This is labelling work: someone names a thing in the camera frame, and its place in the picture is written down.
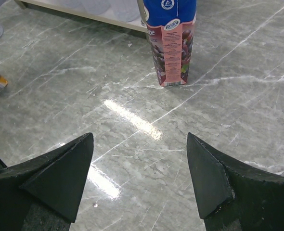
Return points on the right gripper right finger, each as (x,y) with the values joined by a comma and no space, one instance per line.
(231,195)

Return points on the grape juice carton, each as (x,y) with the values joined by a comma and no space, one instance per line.
(170,28)

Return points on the white two-tier shelf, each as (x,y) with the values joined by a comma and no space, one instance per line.
(77,9)

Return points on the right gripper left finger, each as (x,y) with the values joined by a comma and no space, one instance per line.
(44,193)

